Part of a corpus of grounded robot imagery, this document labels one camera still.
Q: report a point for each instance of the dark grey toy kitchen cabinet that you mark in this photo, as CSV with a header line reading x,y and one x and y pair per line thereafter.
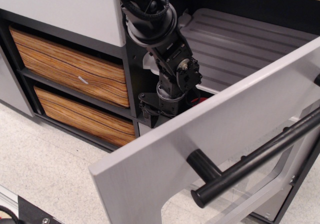
x,y
47,162

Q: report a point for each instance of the grey oven rack tray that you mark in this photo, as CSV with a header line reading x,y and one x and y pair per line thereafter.
x,y
229,48

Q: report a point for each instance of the lower wood-pattern storage bin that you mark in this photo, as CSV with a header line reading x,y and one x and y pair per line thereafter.
x,y
110,128

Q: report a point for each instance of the upper wood-pattern storage bin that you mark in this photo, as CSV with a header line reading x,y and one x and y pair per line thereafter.
x,y
84,73

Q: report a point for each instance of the wood-pattern storage bin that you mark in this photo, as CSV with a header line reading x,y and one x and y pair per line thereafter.
x,y
84,73
110,128

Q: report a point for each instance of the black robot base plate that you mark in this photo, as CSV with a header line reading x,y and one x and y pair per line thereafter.
x,y
31,214

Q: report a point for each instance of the black oven door handle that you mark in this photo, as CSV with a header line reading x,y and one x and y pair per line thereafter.
x,y
250,164

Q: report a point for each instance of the grey toy oven door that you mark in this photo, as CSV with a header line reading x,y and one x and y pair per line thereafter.
x,y
135,181

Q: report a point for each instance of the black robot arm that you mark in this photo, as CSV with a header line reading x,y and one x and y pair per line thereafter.
x,y
153,24

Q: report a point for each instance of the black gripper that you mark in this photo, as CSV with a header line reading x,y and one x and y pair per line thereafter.
x,y
160,103

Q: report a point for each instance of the red toy cup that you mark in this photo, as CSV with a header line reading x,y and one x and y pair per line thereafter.
x,y
196,101

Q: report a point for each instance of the grey lower oven drawer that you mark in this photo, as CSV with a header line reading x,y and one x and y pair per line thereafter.
x,y
245,189

